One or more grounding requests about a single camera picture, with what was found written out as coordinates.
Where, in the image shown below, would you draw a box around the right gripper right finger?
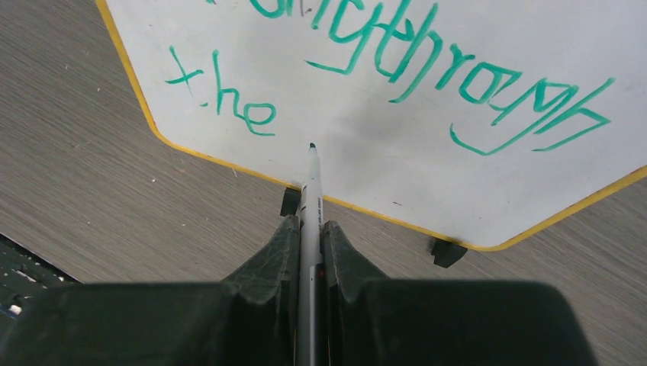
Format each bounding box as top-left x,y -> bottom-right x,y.
323,220 -> 387,365

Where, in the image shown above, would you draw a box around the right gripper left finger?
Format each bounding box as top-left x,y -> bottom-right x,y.
220,216 -> 300,365

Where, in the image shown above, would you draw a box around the white marker pen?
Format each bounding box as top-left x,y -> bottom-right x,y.
295,143 -> 327,365

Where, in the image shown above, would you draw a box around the yellow framed whiteboard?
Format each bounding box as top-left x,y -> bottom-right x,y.
97,1 -> 646,252

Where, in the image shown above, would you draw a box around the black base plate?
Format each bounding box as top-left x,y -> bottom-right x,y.
1,235 -> 79,329

